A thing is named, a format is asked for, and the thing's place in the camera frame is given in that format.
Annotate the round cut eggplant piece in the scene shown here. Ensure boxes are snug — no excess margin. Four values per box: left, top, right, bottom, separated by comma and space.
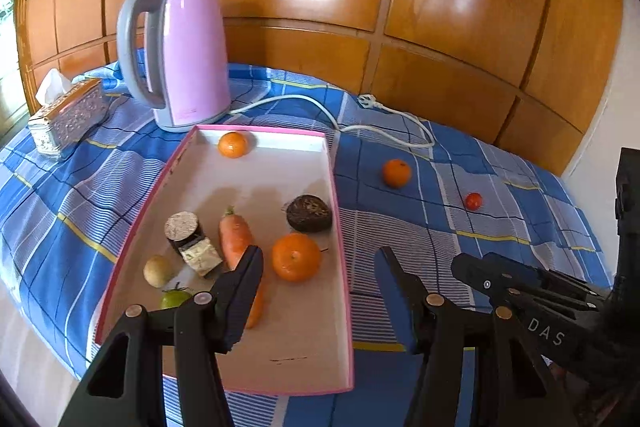
164, 211, 205, 253

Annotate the dark avocado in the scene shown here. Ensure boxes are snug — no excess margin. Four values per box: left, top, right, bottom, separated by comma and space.
286, 195, 333, 233

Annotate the white power cord with plug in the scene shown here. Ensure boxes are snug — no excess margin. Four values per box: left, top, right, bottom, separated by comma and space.
229, 94, 436, 148

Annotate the large orange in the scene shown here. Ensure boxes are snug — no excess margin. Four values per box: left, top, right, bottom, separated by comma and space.
272, 233, 322, 283

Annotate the pink-edged white box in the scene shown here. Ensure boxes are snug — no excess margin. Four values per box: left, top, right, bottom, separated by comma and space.
94, 123, 356, 397

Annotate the pink electric kettle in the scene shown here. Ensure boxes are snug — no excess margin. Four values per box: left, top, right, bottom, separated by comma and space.
116, 0, 232, 134

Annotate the eggplant piece with green stem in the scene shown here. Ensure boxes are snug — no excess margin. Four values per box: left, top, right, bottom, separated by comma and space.
179, 239, 224, 278

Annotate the blue plaid blanket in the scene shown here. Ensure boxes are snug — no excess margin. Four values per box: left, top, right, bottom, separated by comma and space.
0, 62, 613, 427

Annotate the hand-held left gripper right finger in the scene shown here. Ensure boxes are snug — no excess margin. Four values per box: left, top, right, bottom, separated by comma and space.
374, 247, 556, 427

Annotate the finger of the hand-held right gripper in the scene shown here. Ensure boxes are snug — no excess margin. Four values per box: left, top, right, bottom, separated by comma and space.
451, 253, 601, 313
482, 252, 612, 303

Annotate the small orange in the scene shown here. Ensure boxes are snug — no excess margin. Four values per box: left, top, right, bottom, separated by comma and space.
382, 159, 412, 188
218, 131, 251, 159

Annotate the small brown potato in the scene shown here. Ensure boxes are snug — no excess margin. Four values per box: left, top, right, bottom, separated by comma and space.
143, 255, 175, 288

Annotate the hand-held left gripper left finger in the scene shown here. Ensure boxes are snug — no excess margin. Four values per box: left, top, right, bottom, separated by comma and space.
75, 245, 265, 427

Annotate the green tomato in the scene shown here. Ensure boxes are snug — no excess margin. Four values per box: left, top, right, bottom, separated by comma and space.
160, 284, 193, 310

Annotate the orange carrot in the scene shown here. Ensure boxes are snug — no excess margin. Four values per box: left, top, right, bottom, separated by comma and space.
219, 206, 265, 330

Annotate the silver tissue box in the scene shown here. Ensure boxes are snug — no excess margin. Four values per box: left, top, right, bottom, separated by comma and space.
27, 68, 108, 162

